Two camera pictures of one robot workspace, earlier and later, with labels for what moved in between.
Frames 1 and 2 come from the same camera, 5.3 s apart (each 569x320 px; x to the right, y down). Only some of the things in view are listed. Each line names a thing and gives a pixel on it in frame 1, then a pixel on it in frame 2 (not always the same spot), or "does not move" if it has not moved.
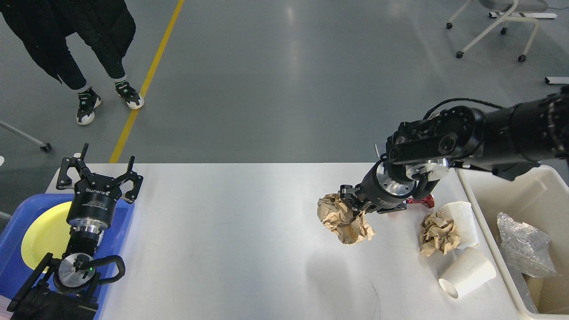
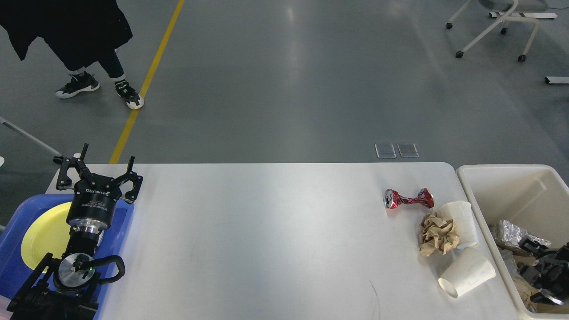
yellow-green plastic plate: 48,233 does not move
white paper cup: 469,269 does not move
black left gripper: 92,206 does not move
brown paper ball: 350,229 → 525,292
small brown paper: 437,233 does not move
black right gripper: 378,188 → 554,277
